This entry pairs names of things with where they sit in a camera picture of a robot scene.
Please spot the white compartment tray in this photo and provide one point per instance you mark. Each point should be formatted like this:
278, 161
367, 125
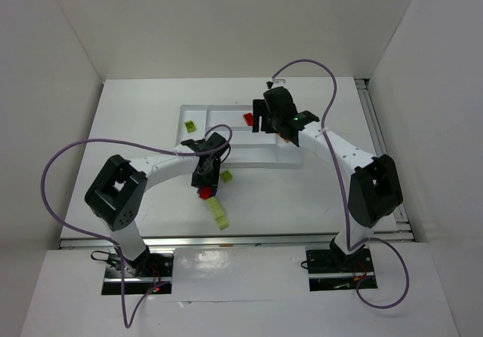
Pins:
249, 150

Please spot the pale green long lego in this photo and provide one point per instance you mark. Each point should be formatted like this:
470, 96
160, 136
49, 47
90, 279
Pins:
217, 213

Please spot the aluminium rail front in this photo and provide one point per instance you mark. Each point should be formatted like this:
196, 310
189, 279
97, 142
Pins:
68, 244

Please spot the red lego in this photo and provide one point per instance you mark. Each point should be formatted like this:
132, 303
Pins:
205, 192

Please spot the lime green curved lego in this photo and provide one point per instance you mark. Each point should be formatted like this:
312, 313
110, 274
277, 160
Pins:
190, 126

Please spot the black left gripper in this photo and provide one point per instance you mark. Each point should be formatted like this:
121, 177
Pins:
205, 179

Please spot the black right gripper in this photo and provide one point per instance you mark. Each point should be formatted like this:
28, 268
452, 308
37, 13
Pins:
259, 114

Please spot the aluminium rail right side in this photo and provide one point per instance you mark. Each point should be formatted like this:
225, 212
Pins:
361, 85

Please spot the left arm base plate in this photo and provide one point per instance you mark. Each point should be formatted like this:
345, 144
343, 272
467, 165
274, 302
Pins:
156, 274

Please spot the aluminium rail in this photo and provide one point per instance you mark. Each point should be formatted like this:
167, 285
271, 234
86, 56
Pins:
361, 85
68, 244

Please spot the purple lego brick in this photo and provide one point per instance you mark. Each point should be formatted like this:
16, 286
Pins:
213, 191

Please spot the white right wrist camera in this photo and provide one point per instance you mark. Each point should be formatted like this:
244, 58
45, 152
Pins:
275, 82

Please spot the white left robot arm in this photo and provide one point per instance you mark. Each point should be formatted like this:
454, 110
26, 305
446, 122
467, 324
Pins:
116, 193

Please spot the lime green square lego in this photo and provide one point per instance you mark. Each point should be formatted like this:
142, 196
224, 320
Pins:
226, 176

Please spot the brown lego plate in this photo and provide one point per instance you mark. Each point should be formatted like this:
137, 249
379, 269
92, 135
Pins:
283, 138

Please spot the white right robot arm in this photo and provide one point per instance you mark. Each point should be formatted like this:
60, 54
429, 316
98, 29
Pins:
369, 184

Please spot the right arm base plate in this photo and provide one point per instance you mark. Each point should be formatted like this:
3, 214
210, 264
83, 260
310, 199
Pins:
325, 275

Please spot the red curved lego brick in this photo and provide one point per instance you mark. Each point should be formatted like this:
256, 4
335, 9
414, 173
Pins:
249, 119

